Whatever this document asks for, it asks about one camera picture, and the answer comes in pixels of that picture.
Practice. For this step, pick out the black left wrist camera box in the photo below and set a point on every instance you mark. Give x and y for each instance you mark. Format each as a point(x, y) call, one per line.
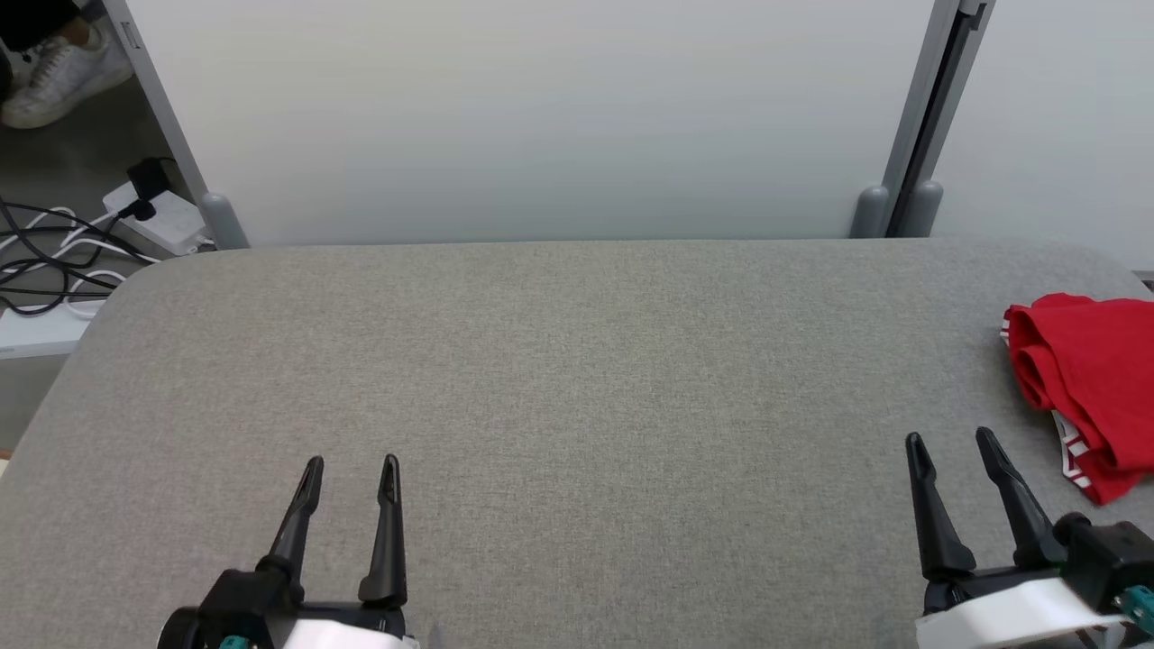
point(243, 604)

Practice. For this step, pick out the grey double partition post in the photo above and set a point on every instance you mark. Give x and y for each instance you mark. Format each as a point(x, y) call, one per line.
point(929, 90)

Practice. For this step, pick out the grey partition foot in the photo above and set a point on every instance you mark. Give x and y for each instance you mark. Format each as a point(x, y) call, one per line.
point(224, 223)
point(870, 214)
point(924, 212)

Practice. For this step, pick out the white sneaker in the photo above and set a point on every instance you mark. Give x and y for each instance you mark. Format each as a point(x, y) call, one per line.
point(63, 81)

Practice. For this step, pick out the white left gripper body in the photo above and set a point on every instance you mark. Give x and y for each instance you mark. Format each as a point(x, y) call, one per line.
point(361, 631)

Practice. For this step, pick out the black trouser leg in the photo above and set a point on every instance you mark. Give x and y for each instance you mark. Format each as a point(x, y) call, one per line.
point(36, 18)

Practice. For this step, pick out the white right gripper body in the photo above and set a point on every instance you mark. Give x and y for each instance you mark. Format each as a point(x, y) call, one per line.
point(1001, 613)

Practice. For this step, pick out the white power strip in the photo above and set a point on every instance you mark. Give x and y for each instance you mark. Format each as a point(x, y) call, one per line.
point(171, 225)

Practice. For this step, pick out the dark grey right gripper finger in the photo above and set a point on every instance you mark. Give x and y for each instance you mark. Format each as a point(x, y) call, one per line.
point(1028, 523)
point(938, 532)

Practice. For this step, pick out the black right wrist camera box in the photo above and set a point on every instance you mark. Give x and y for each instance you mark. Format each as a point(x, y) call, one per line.
point(1109, 559)

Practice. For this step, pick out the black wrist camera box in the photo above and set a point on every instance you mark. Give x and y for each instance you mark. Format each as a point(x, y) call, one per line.
point(1109, 559)
point(243, 604)

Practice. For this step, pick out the flat white box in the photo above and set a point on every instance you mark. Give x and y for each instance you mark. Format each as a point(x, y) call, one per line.
point(45, 333)

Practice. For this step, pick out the red white basketball jersey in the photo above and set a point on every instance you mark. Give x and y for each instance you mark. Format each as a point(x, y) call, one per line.
point(1113, 388)

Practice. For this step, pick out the black mains plug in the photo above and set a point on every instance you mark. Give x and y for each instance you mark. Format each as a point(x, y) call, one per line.
point(135, 211)

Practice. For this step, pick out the thin grey partition post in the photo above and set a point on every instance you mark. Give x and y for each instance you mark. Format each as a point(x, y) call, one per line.
point(153, 99)

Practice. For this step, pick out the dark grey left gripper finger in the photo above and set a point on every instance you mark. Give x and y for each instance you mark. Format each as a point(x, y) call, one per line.
point(297, 523)
point(389, 550)

